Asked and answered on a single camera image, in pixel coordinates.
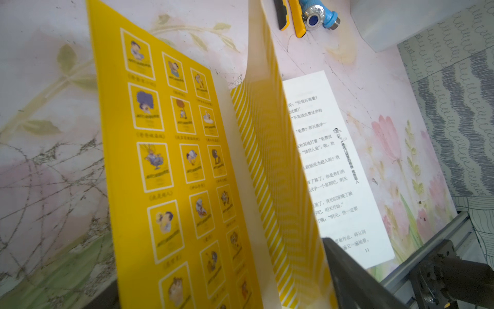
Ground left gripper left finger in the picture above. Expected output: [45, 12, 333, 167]
[83, 279, 120, 309]

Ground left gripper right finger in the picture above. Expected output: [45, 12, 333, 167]
[322, 238, 407, 309]

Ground yellow children's book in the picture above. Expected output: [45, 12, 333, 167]
[85, 0, 396, 309]

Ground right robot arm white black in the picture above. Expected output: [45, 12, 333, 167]
[410, 240, 493, 308]

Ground white trash bin with bag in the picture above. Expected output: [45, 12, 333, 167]
[350, 0, 477, 52]

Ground aluminium mounting rail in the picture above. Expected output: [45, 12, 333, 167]
[381, 211, 486, 296]

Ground yellow handled pliers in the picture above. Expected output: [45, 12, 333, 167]
[274, 0, 307, 38]

